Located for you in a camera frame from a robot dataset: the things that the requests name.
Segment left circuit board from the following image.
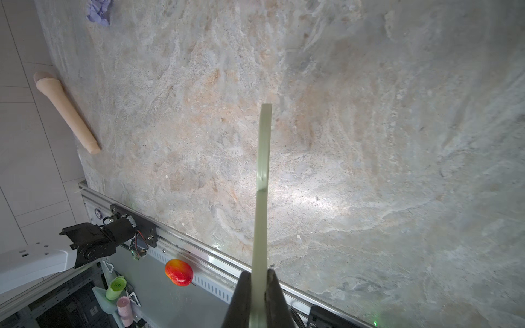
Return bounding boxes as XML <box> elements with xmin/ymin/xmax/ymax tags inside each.
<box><xmin>129</xmin><ymin>236</ymin><xmax>149</xmax><ymax>260</ymax></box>

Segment purple paper scrap near bin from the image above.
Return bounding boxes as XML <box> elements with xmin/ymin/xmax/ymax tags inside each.
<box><xmin>86</xmin><ymin>0</ymin><xmax>112</xmax><ymax>27</ymax></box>

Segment aluminium front rail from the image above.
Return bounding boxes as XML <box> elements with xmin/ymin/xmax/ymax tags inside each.
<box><xmin>79</xmin><ymin>181</ymin><xmax>349</xmax><ymax>326</ymax></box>

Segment red yellow mango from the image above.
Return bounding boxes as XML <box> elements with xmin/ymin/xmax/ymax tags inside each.
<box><xmin>165</xmin><ymin>259</ymin><xmax>194</xmax><ymax>287</ymax></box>

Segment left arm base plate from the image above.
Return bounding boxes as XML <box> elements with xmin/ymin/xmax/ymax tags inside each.
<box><xmin>110</xmin><ymin>204</ymin><xmax>158</xmax><ymax>247</ymax></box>

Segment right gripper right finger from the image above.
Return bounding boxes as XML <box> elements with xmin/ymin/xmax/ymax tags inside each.
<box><xmin>265</xmin><ymin>269</ymin><xmax>295</xmax><ymax>328</ymax></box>

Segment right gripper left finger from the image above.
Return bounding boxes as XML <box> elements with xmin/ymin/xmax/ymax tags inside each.
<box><xmin>221</xmin><ymin>271</ymin><xmax>252</xmax><ymax>328</ymax></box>

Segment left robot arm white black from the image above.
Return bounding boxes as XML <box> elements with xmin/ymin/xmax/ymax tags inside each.
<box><xmin>1</xmin><ymin>219</ymin><xmax>137</xmax><ymax>294</ymax></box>

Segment beige rolling pin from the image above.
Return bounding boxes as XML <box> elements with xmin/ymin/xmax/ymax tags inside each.
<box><xmin>34</xmin><ymin>71</ymin><xmax>101</xmax><ymax>154</ymax></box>

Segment green hand brush white bristles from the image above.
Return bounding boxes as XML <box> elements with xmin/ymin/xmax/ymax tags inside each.
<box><xmin>249</xmin><ymin>104</ymin><xmax>272</xmax><ymax>327</ymax></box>

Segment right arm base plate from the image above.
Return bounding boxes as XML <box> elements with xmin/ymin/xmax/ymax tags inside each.
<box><xmin>306</xmin><ymin>306</ymin><xmax>375</xmax><ymax>328</ymax></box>

